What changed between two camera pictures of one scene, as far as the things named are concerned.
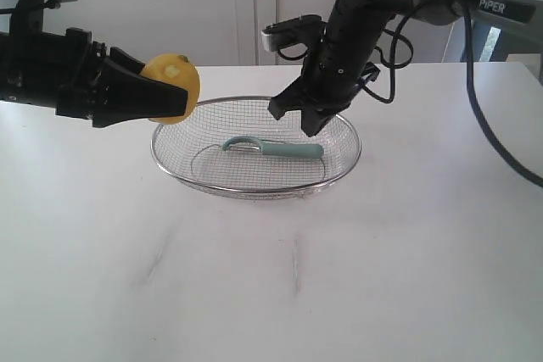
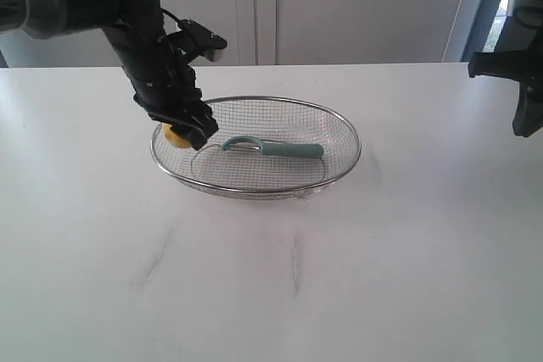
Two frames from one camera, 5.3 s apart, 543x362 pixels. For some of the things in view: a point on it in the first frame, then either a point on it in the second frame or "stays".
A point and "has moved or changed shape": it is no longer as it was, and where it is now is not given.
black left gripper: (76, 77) to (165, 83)
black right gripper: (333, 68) to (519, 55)
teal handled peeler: (276, 150) stays
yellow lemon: (182, 71) has moved or changed shape
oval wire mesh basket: (236, 147) stays
